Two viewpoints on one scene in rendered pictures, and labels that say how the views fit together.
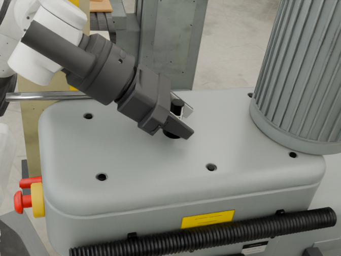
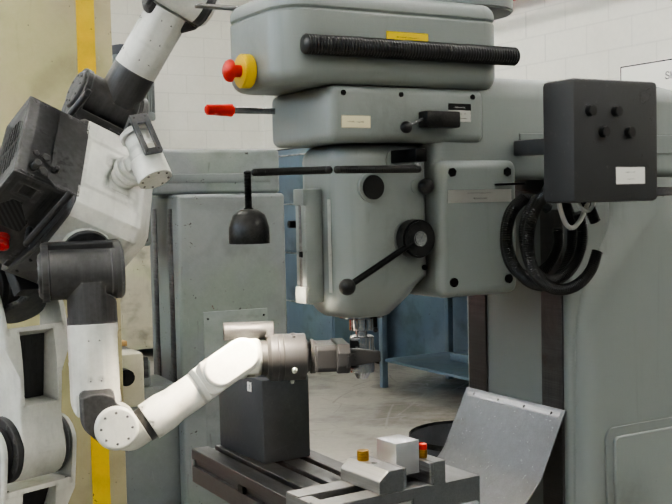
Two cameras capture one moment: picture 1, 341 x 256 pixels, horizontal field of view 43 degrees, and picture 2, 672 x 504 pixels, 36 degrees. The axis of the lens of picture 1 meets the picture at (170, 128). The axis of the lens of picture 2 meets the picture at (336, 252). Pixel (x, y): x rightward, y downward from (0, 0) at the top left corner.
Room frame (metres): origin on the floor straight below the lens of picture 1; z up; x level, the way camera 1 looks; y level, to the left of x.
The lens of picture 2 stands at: (-1.37, 0.34, 1.53)
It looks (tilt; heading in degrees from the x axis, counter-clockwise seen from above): 3 degrees down; 351
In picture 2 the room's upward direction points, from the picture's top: 1 degrees counter-clockwise
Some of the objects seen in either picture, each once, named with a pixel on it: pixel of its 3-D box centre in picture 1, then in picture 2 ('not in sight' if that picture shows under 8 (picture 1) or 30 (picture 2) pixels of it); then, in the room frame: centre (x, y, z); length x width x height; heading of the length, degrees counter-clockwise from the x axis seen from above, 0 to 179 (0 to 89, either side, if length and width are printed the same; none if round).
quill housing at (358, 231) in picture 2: not in sight; (361, 230); (0.57, -0.01, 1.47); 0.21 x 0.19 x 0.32; 21
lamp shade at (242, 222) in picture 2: not in sight; (249, 225); (0.46, 0.21, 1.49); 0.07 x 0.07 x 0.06
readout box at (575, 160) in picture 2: not in sight; (603, 141); (0.37, -0.41, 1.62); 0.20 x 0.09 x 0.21; 111
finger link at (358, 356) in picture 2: not in sight; (364, 357); (0.54, -0.01, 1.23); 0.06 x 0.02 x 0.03; 90
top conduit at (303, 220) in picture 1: (211, 234); (414, 50); (0.45, -0.09, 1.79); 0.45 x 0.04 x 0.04; 111
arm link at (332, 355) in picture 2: not in sight; (314, 357); (0.57, 0.08, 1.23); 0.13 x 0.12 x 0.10; 0
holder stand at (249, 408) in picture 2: not in sight; (262, 408); (1.02, 0.15, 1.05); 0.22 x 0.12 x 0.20; 24
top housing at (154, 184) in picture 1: (176, 164); (362, 49); (0.58, -0.02, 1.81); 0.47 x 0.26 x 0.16; 111
